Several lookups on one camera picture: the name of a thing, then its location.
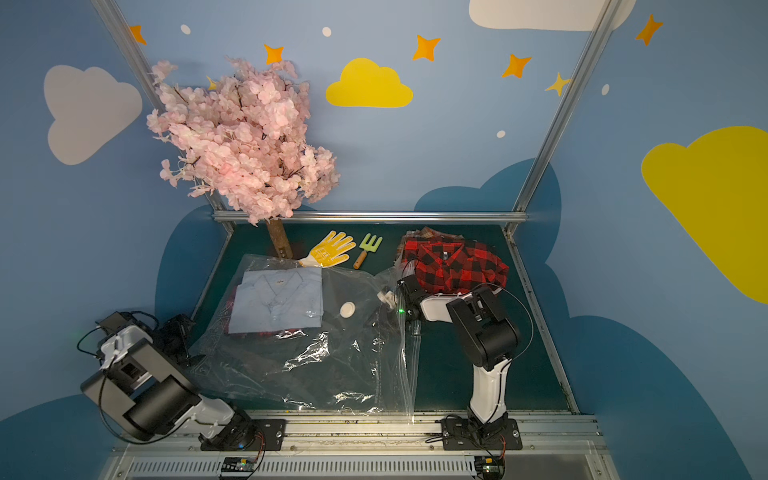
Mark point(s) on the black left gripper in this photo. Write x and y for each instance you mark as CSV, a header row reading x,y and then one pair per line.
x,y
177,330

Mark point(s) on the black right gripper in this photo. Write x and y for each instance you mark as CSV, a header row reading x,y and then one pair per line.
x,y
405,291

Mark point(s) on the red black checkered cloth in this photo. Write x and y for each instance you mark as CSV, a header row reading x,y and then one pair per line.
x,y
453,266

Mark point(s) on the red plaid shirt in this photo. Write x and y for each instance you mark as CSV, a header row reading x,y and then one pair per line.
x,y
427,233

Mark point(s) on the clear plastic vacuum bag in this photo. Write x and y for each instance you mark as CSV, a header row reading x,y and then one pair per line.
x,y
359,365

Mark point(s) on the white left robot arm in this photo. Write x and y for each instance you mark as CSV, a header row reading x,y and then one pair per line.
x,y
140,391

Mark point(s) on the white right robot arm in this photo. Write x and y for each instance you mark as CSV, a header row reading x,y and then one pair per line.
x,y
486,333

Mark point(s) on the white round bag valve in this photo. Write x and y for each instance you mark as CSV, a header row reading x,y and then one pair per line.
x,y
347,310

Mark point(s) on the light blue shirt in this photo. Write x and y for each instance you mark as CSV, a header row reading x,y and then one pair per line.
x,y
268,301

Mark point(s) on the green garden hand fork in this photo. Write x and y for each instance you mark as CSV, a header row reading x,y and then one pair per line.
x,y
368,245

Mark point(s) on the yellow work glove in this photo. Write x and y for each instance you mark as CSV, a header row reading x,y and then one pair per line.
x,y
332,251

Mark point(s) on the left green circuit board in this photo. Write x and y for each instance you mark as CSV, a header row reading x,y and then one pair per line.
x,y
238,465

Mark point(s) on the green circuit board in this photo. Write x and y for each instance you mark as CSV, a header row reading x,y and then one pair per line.
x,y
489,467
238,465

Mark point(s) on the right green circuit board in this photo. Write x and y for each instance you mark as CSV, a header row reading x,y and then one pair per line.
x,y
489,467

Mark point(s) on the pink artificial blossom tree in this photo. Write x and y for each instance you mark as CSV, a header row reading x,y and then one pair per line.
x,y
245,138

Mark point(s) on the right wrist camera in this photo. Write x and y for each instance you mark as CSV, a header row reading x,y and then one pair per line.
x,y
388,298

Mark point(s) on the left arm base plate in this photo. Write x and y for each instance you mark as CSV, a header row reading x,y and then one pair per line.
x,y
250,435

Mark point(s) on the aluminium frame back bar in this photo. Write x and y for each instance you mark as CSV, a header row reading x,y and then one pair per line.
x,y
408,217

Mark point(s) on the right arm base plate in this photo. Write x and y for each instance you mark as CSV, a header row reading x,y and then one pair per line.
x,y
459,433

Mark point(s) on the aluminium mounting rail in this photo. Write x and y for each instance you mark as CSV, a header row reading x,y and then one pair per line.
x,y
325,446

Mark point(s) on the left aluminium frame post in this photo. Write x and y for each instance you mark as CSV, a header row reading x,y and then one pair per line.
x,y
120,30

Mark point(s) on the aluminium frame post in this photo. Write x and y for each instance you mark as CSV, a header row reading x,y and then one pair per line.
x,y
120,30
589,58

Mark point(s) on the right aluminium frame post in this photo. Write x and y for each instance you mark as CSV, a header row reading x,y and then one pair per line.
x,y
589,58

